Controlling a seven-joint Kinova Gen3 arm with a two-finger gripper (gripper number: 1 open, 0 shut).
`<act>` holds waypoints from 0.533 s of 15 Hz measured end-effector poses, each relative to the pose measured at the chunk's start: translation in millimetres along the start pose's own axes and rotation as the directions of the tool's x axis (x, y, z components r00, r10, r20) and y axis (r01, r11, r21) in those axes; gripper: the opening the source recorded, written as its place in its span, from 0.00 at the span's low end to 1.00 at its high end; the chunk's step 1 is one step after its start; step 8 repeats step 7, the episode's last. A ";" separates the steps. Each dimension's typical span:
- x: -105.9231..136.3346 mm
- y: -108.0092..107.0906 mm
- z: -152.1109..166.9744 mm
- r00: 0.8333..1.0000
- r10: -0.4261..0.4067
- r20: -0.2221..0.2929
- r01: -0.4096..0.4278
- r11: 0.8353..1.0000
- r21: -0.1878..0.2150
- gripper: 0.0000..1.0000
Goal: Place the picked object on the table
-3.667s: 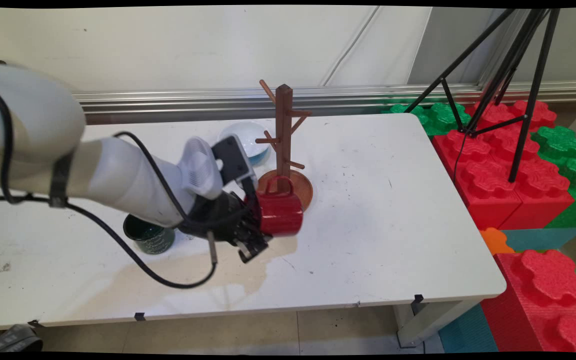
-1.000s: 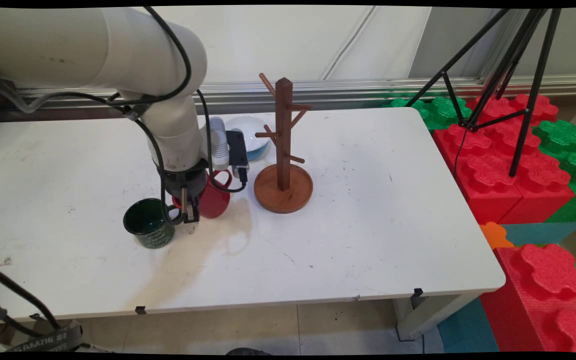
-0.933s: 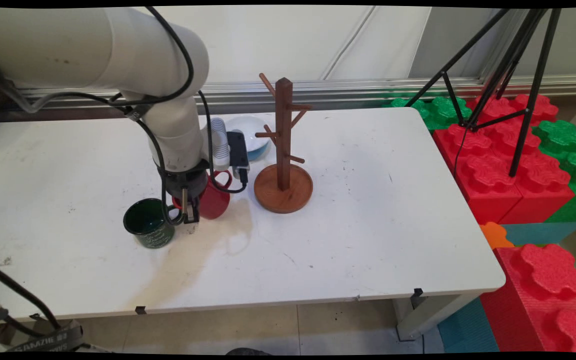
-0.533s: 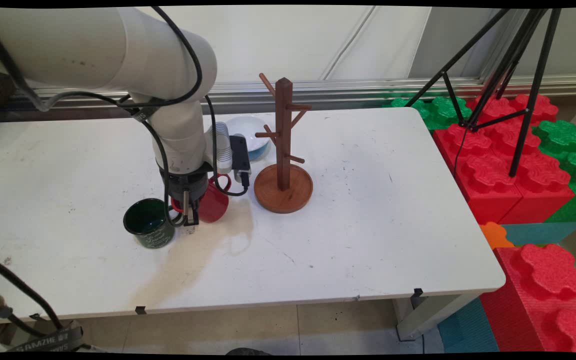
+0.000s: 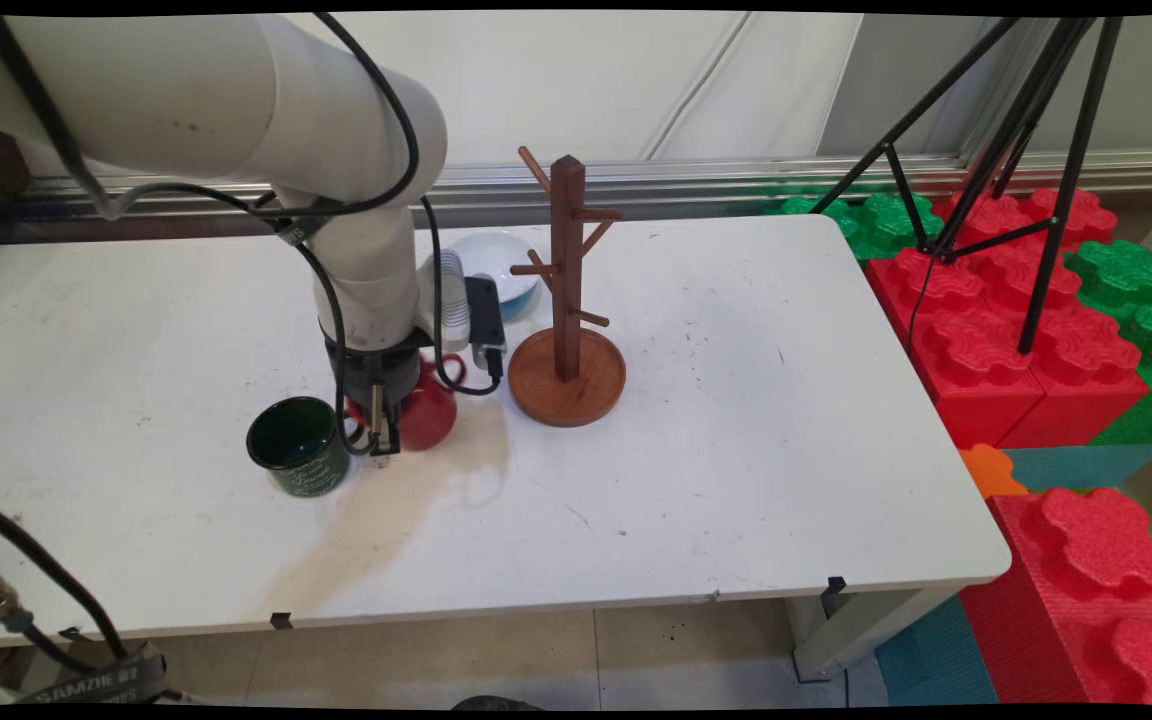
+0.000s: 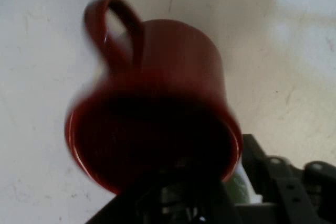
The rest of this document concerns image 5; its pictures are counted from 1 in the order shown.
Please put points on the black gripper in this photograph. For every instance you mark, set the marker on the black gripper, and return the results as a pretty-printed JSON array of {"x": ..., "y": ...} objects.
[{"x": 376, "y": 375}]

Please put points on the red enamel mug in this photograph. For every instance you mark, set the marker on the red enamel mug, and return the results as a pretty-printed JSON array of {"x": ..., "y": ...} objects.
[{"x": 431, "y": 410}]

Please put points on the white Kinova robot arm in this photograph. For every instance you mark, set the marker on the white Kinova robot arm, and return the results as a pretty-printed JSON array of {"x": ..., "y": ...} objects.
[{"x": 196, "y": 95}]

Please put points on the dark green enamel mug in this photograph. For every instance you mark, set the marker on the dark green enamel mug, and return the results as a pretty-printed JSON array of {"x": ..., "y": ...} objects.
[{"x": 301, "y": 450}]

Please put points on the white and blue bowl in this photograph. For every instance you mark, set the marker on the white and blue bowl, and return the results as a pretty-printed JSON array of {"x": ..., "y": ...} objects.
[{"x": 496, "y": 260}]

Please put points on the black table edge clip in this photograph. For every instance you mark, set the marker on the black table edge clip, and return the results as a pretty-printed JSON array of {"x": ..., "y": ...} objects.
[
  {"x": 69, "y": 633},
  {"x": 281, "y": 620},
  {"x": 836, "y": 588}
]

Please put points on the brown wooden mug tree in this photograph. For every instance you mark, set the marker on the brown wooden mug tree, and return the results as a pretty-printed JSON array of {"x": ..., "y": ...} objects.
[{"x": 566, "y": 260}]

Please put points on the white table leg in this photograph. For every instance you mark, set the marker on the white table leg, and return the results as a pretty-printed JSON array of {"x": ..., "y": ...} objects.
[{"x": 866, "y": 625}]

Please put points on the small green foam block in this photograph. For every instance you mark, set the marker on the small green foam block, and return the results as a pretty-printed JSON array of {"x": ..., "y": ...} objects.
[{"x": 881, "y": 222}]

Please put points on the low teal foam block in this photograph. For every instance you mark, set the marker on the low teal foam block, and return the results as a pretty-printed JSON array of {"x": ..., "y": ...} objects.
[{"x": 936, "y": 660}]

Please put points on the red green giant building blocks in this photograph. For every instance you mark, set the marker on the red green giant building blocks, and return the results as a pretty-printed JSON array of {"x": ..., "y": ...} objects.
[{"x": 986, "y": 360}]

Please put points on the orange foam block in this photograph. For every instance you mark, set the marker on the orange foam block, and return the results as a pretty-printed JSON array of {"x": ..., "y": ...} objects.
[{"x": 991, "y": 470}]

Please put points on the flat teal foam block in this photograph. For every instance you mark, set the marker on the flat teal foam block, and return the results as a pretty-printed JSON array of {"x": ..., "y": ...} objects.
[{"x": 1086, "y": 463}]

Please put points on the tall red foam block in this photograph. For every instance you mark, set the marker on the tall red foam block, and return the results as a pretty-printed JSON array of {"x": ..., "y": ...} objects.
[{"x": 1086, "y": 580}]

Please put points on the black tripod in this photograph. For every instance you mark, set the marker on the black tripod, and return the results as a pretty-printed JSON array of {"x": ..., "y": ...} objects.
[{"x": 1071, "y": 170}]

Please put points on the large green foam block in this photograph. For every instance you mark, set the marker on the large green foam block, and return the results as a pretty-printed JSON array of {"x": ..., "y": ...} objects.
[{"x": 1126, "y": 280}]

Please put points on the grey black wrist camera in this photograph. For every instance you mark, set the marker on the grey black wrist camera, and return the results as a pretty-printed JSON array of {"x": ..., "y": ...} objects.
[{"x": 484, "y": 315}]

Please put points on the aluminium wall rail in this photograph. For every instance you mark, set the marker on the aluminium wall rail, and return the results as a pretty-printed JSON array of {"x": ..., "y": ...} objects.
[{"x": 736, "y": 180}]

